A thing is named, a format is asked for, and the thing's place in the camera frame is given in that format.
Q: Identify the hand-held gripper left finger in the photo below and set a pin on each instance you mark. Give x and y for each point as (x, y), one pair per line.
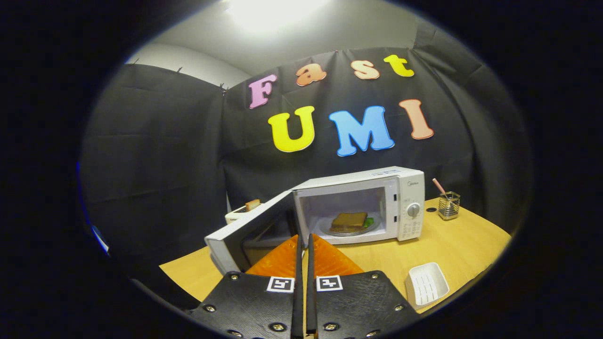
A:
(298, 301)

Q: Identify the brown bread lettuce sandwich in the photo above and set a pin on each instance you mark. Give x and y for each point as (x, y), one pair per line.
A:
(349, 220)

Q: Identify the white toaster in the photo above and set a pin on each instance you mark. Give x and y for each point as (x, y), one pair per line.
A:
(235, 215)

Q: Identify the toast slice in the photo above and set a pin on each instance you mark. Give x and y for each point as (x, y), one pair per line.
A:
(252, 205)

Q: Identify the black backdrop cloth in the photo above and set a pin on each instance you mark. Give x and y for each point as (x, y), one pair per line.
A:
(155, 165)

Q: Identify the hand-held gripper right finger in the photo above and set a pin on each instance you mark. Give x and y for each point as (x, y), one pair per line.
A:
(311, 301)

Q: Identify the red striped straw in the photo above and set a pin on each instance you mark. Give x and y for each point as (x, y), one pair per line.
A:
(439, 186)

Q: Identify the white plastic tray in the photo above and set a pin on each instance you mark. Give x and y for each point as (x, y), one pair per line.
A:
(426, 285)

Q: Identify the white microwave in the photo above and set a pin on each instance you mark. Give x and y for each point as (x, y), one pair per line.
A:
(410, 188)

